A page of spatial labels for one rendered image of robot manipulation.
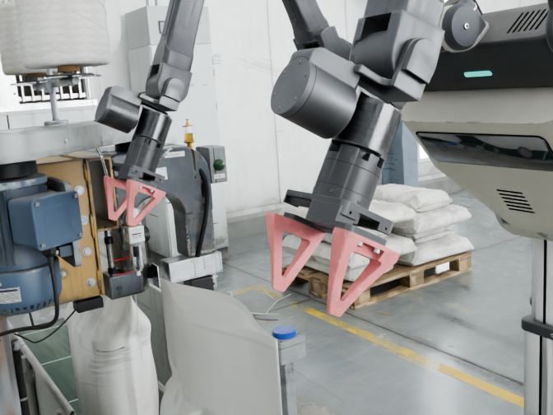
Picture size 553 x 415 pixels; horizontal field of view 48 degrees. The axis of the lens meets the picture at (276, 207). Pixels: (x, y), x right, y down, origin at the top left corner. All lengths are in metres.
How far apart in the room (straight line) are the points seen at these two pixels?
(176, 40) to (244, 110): 5.13
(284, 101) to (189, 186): 0.98
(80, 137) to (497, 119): 0.78
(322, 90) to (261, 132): 5.81
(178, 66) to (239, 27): 5.17
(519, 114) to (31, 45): 0.86
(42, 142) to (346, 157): 0.74
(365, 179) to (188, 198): 0.97
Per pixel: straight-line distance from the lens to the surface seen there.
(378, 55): 0.62
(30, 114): 4.19
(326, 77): 0.57
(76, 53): 1.23
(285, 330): 1.63
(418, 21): 0.63
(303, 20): 1.28
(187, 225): 1.54
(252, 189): 6.35
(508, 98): 1.15
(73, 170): 1.43
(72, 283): 1.47
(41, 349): 3.07
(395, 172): 7.38
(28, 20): 1.26
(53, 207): 1.16
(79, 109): 4.28
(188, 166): 1.52
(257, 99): 6.35
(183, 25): 1.16
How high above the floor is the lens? 1.46
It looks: 11 degrees down
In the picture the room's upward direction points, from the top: 4 degrees counter-clockwise
